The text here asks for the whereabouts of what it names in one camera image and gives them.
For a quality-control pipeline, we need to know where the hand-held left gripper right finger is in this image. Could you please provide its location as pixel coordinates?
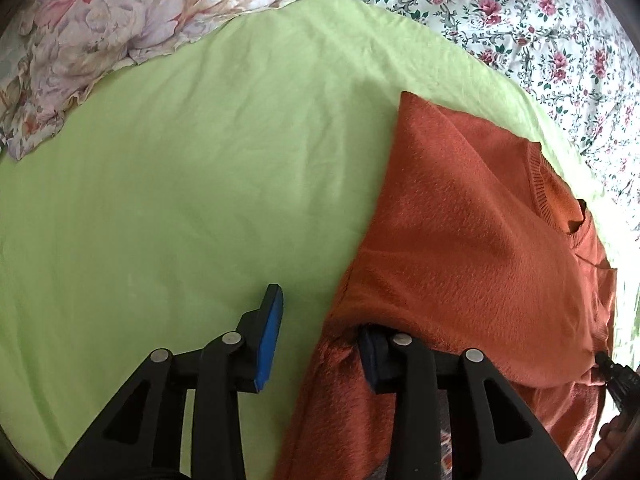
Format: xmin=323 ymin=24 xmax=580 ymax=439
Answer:
xmin=356 ymin=326 xmax=577 ymax=480

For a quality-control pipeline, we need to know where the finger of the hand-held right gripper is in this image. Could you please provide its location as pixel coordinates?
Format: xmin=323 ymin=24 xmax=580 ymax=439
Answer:
xmin=594 ymin=352 xmax=639 ymax=404

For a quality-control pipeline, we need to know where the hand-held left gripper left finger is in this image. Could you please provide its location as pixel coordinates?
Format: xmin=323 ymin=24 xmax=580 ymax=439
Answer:
xmin=54 ymin=283 xmax=285 ymax=480

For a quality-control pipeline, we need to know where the orange knit sweater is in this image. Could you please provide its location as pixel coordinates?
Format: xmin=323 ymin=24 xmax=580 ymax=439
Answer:
xmin=272 ymin=91 xmax=619 ymax=480

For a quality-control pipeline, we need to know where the person's right hand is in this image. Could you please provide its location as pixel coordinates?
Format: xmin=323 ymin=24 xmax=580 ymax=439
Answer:
xmin=587 ymin=417 xmax=629 ymax=471

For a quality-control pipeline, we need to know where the light green bed sheet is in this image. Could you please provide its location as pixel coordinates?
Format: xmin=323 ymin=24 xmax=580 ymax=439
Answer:
xmin=0 ymin=0 xmax=617 ymax=480

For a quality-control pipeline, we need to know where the large-flower print pillow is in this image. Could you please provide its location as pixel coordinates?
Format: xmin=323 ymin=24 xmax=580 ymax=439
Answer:
xmin=0 ymin=0 xmax=309 ymax=162

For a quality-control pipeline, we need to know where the small-rose print bedsheet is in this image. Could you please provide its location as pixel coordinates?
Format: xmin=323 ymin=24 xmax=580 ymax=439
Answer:
xmin=280 ymin=0 xmax=640 ymax=222

